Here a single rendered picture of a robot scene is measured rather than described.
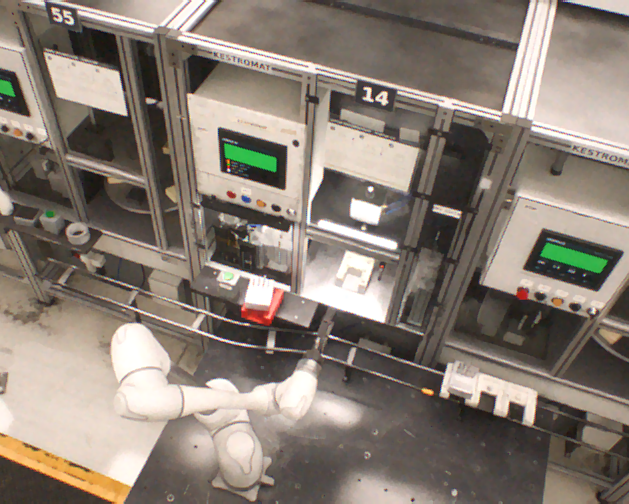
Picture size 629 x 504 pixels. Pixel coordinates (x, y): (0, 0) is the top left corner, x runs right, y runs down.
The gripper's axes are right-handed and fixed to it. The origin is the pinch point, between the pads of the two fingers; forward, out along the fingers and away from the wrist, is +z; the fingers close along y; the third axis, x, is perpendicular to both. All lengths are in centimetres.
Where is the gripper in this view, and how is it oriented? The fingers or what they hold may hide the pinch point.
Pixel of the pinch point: (329, 320)
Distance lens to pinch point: 241.1
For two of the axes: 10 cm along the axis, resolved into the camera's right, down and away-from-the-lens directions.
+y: 0.5, -6.4, -7.6
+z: 3.4, -7.1, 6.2
